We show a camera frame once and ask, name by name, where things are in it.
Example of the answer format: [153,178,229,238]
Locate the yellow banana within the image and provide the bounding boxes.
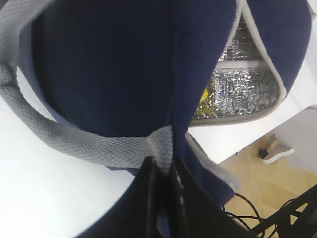
[200,88,209,103]

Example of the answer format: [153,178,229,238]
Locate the black floor cables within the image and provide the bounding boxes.
[220,185,317,238]

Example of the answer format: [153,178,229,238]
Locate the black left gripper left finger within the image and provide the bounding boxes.
[78,157,159,238]

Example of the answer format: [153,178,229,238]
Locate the grey shoe on floor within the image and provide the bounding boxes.
[258,134,294,164]

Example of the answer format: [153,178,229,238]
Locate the navy insulated lunch bag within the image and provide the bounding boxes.
[0,0,313,238]

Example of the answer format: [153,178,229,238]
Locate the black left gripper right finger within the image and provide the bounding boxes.
[170,158,255,238]

